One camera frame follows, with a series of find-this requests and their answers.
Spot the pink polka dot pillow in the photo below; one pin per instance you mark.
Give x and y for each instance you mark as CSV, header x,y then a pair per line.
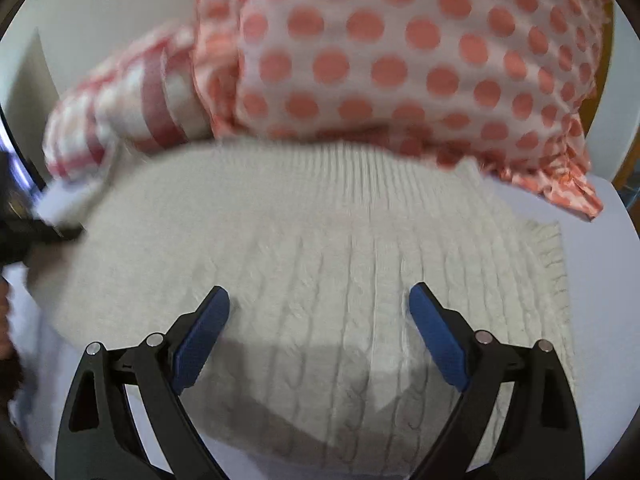
x,y
400,70

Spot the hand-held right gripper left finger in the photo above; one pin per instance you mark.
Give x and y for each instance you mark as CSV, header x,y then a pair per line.
x,y
198,340

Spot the pink checkered pillow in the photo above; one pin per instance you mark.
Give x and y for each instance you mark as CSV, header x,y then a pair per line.
x,y
130,105

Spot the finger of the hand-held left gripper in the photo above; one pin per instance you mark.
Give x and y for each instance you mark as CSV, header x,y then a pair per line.
x,y
47,234

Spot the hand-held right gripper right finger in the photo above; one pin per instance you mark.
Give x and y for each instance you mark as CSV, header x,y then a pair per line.
x,y
442,340

